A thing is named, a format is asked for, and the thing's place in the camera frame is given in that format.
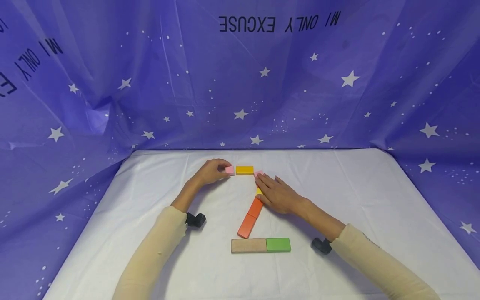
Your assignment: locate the person's right hand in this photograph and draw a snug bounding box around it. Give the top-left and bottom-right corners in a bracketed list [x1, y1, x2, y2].
[255, 173, 311, 215]

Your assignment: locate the person's left hand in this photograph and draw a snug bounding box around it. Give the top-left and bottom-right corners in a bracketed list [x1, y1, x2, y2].
[193, 158, 232, 187]

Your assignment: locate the person's right forearm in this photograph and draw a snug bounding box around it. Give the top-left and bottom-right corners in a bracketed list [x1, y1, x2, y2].
[293, 197, 441, 300]

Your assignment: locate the person's left forearm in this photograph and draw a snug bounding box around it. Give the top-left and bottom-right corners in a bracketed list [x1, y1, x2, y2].
[112, 175, 204, 300]

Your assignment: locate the red-orange rectangular block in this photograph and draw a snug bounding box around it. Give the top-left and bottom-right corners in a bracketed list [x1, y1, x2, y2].
[237, 214, 258, 239]
[247, 197, 265, 219]

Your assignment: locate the green rectangular block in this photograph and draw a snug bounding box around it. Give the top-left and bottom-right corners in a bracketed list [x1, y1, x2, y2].
[266, 237, 292, 253]

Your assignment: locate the natural wood rectangular block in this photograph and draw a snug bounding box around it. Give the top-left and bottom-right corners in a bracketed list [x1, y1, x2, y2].
[231, 238, 267, 254]

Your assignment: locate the black wrist band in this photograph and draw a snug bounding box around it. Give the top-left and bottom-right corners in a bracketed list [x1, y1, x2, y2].
[311, 237, 333, 255]
[185, 212, 207, 228]

